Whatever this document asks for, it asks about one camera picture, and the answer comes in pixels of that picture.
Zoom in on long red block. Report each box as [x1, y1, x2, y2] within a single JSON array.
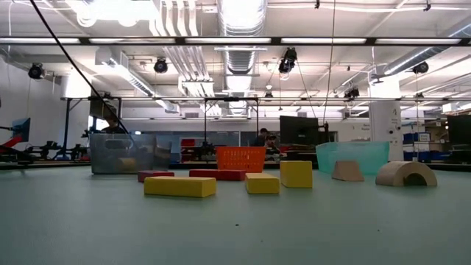
[[188, 169, 247, 182]]

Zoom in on long yellow block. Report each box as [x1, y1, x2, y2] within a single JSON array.
[[244, 172, 281, 195]]

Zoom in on yellow arch block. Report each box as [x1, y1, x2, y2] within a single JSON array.
[[279, 160, 314, 189]]

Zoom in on yellow rectangular block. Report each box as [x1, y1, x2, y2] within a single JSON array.
[[144, 176, 218, 199]]

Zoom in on small red block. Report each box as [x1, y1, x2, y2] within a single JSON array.
[[137, 169, 176, 183]]

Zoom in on natural wood wedge block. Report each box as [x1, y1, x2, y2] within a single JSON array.
[[331, 160, 366, 183]]

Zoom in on natural wood arch block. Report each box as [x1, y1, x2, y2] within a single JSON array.
[[375, 160, 439, 188]]

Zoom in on orange plastic basket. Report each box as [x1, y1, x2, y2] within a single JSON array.
[[216, 146, 267, 174]]

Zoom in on person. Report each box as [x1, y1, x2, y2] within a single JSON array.
[[265, 135, 283, 155], [99, 116, 127, 135], [252, 127, 270, 147]]

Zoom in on black monitor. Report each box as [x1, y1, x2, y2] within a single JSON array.
[[279, 115, 320, 146], [447, 114, 471, 146]]

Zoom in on black overhead light bar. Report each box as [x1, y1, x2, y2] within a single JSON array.
[[0, 35, 471, 47]]

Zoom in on teal translucent bin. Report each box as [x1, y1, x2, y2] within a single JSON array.
[[315, 141, 391, 175]]

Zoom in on grey translucent bin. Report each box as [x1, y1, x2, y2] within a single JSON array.
[[89, 132, 172, 175]]

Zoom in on white round pillar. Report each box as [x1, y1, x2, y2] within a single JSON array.
[[368, 75, 404, 162]]

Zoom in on blue storage bins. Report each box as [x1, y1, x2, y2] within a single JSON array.
[[403, 131, 432, 162]]

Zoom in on silver ventilation duct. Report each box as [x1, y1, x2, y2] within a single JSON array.
[[216, 0, 269, 115]]

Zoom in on thin black hanging cable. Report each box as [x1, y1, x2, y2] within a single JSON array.
[[322, 0, 336, 124]]

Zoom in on thick black hanging cable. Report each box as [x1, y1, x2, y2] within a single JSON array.
[[29, 0, 130, 135]]

